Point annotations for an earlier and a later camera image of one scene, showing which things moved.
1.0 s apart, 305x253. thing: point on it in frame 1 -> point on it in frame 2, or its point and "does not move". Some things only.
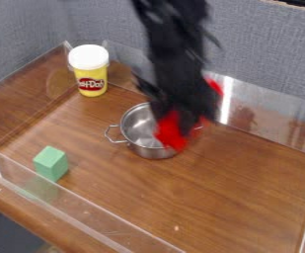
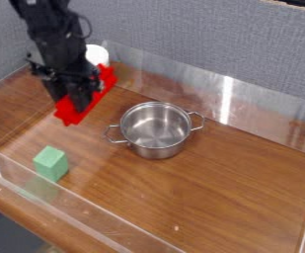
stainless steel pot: (137, 131) does not move
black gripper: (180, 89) -> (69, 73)
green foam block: (52, 163) does not move
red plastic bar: (172, 123) -> (65, 108)
